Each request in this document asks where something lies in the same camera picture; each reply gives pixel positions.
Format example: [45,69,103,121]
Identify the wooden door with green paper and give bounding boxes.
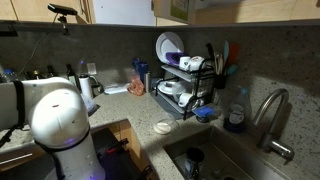
[152,0,198,25]

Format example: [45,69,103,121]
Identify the brushed steel kitchen faucet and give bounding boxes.
[253,88,296,162]

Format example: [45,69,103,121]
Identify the grey drip tray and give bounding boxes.
[150,90,188,120]

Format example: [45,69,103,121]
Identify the stainless steel tumbler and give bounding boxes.
[144,71,153,94]

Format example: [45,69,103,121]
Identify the orange plastic bag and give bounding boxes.
[127,69,146,97]

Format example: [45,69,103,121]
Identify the blue water bottle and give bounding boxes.
[132,58,150,84]

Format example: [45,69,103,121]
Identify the purple bowl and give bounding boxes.
[165,51,186,67]

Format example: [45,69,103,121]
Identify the white cup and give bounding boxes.
[188,55,207,73]
[179,55,192,70]

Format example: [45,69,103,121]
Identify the clear plastic bowl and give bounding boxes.
[153,111,178,136]

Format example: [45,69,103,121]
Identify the black two-tier dish rack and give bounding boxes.
[153,58,218,121]

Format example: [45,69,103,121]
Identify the white flat tray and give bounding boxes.
[103,83,130,96]

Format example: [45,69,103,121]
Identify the blue sponge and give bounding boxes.
[192,104,218,123]

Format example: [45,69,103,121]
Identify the large white plate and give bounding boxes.
[155,31,185,65]

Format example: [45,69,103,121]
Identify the black utensil holder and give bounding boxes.
[213,73,229,90]

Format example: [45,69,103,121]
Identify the white utensils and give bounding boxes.
[214,53,224,76]

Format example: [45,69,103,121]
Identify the black cooking utensil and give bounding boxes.
[205,42,217,66]

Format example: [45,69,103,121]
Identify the black and red clamp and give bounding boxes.
[103,137,130,155]

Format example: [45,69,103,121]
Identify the teal spatula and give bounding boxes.
[226,63,239,76]

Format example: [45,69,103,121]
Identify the light blue spatula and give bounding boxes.
[222,39,231,66]

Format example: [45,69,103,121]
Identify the black speckled mug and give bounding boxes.
[184,147,205,180]

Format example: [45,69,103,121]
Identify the clear dish soap bottle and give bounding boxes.
[223,87,252,134]

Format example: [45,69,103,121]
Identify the red spatula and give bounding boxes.
[227,43,240,68]

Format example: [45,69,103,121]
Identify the green and white paper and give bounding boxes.
[170,0,191,23]

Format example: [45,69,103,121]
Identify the black robot stand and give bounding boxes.
[91,128,155,180]

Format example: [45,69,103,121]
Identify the dark glass wine bottle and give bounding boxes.
[65,63,82,92]

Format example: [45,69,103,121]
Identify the stainless steel sink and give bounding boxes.
[163,125,288,180]

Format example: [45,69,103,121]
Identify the small dark bottle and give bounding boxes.
[45,64,57,79]

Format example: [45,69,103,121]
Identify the bottle with blue cap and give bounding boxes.
[1,68,18,84]

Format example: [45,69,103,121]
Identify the white mug with handle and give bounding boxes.
[177,92,195,109]

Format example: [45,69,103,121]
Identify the white wall outlet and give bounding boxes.
[86,62,98,76]

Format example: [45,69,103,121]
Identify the black camera on mount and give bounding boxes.
[47,3,79,36]

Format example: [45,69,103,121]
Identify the wooden wall cabinet body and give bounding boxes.
[194,0,320,26]

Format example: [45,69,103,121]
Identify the thin camera cable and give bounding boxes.
[17,14,60,76]

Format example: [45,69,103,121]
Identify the wooden wall cabinet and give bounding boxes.
[0,0,96,25]

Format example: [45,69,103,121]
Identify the metal drawer handle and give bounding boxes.
[0,152,34,167]

